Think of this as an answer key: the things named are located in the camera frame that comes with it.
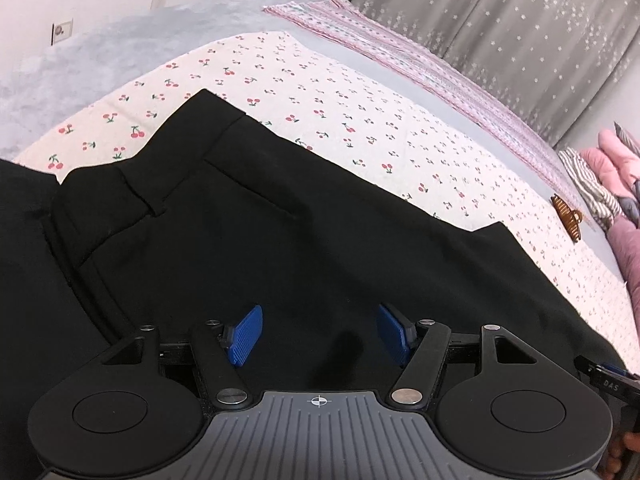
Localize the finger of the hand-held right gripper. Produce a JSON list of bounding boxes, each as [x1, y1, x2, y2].
[[574, 355, 640, 403]]

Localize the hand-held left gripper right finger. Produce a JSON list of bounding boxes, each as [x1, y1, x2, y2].
[[376, 302, 541, 407]]

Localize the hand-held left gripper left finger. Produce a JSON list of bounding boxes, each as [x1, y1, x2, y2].
[[102, 304, 264, 407]]

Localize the black pants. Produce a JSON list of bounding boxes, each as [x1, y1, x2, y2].
[[50, 89, 628, 411]]

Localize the person's right hand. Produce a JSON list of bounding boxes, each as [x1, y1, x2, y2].
[[602, 432, 640, 480]]

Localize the mauve velvet quilt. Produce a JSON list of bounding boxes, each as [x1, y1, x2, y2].
[[605, 210, 640, 331]]

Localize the brown hair claw clip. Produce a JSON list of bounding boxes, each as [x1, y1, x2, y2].
[[551, 194, 585, 242]]

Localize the grey blue garment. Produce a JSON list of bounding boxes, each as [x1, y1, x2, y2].
[[617, 192, 640, 221]]

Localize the grey white striped garment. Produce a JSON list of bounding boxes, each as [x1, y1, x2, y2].
[[557, 147, 623, 231]]

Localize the cherry print bed sheet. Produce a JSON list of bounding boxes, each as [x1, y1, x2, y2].
[[10, 30, 631, 356]]

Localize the folded black garment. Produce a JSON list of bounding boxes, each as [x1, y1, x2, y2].
[[0, 159, 111, 480]]

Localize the grey pillow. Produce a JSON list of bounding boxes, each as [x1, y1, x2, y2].
[[614, 121, 640, 153]]

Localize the pink striped blanket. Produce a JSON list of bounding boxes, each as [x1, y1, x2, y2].
[[262, 0, 576, 201]]

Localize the grey bed cover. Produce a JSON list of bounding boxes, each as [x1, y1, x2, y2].
[[0, 0, 621, 271]]

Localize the grey star print curtain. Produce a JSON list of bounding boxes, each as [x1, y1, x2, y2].
[[350, 0, 640, 148]]

